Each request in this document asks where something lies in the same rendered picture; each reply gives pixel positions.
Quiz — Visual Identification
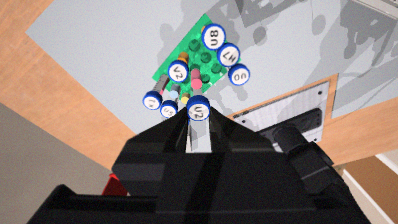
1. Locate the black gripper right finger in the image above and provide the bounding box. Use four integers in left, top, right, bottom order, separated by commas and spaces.
209, 106, 276, 152

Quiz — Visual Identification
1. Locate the grey bench mat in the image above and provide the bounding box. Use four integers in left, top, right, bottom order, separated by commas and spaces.
25, 0, 398, 135

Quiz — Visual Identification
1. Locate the green tube rack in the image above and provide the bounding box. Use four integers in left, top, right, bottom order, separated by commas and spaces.
152, 13, 227, 100

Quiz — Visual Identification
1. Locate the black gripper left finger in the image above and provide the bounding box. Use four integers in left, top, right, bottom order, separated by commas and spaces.
120, 106, 188, 153

